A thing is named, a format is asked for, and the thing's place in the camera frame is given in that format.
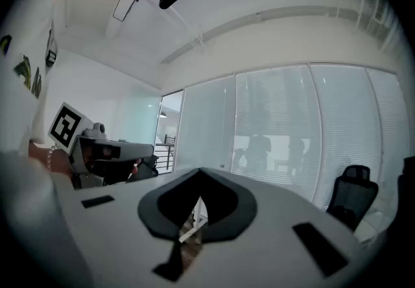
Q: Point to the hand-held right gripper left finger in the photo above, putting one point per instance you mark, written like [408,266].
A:
[113,235]

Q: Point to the black metal railing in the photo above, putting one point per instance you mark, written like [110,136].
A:
[165,153]

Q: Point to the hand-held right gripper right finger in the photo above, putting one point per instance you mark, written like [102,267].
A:
[272,247]

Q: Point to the white window blinds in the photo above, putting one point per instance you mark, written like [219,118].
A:
[275,124]

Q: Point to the white printed shirt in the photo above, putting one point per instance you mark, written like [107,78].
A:
[22,85]

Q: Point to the person's left forearm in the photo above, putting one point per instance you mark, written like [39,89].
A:
[39,160]

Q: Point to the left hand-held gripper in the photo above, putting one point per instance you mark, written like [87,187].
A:
[66,126]

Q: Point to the black mesh office chair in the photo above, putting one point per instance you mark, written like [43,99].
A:
[353,196]

